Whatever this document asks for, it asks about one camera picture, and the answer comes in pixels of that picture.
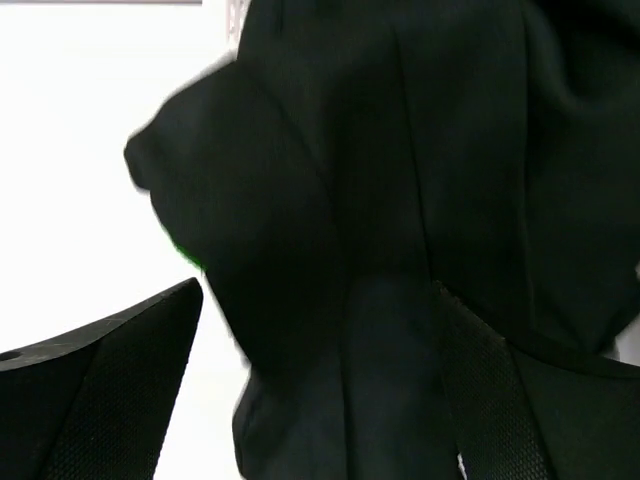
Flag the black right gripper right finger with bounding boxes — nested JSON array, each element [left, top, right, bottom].
[[434, 284, 639, 480]]

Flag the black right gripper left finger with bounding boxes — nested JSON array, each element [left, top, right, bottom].
[[1, 278, 203, 480]]

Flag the black pleated skirt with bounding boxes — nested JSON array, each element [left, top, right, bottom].
[[124, 1, 639, 479]]

